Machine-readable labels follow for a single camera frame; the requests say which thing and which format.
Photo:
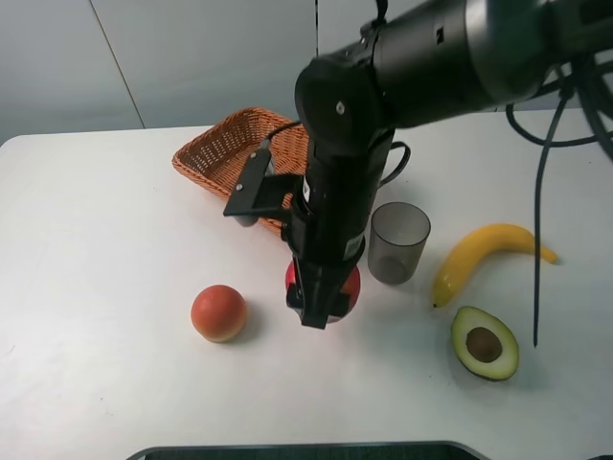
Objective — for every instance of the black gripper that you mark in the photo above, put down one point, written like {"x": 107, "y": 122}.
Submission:
{"x": 329, "y": 215}

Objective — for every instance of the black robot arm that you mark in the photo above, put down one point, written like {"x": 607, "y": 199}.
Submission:
{"x": 438, "y": 61}

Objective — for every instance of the grey translucent plastic cup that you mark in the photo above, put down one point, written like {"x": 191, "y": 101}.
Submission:
{"x": 399, "y": 232}

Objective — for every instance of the orange wicker basket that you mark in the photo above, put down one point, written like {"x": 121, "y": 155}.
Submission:
{"x": 214, "y": 159}

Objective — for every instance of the halved avocado with pit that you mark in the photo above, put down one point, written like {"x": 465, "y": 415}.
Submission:
{"x": 484, "y": 344}

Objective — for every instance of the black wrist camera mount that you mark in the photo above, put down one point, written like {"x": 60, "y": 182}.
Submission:
{"x": 259, "y": 192}

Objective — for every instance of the red apple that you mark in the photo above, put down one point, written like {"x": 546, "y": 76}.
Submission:
{"x": 351, "y": 287}

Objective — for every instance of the orange peach fruit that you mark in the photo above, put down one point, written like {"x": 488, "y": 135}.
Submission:
{"x": 219, "y": 313}

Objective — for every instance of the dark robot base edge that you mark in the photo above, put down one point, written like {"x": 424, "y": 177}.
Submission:
{"x": 370, "y": 450}

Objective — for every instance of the yellow banana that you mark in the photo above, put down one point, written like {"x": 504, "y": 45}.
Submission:
{"x": 464, "y": 258}

